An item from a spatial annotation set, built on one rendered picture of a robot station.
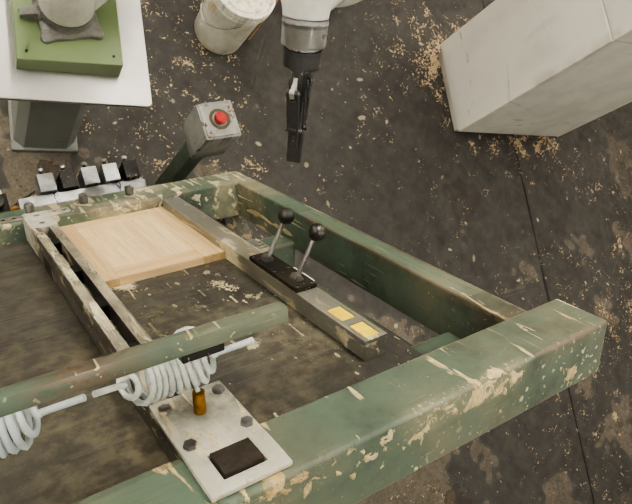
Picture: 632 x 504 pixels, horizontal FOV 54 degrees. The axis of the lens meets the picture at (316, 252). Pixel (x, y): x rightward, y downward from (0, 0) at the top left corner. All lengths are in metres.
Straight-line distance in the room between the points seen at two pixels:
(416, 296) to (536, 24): 2.33
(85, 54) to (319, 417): 1.51
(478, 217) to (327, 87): 1.16
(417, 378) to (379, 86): 2.85
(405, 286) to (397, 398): 0.53
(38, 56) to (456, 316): 1.41
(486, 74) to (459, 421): 2.90
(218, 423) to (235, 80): 2.53
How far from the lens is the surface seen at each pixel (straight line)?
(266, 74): 3.27
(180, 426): 0.80
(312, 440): 0.77
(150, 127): 2.93
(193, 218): 1.66
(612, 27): 3.16
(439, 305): 1.27
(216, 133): 1.94
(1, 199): 1.90
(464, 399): 0.88
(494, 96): 3.57
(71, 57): 2.06
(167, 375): 0.74
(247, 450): 0.74
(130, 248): 1.57
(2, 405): 0.64
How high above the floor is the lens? 2.60
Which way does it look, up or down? 59 degrees down
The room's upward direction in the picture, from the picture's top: 64 degrees clockwise
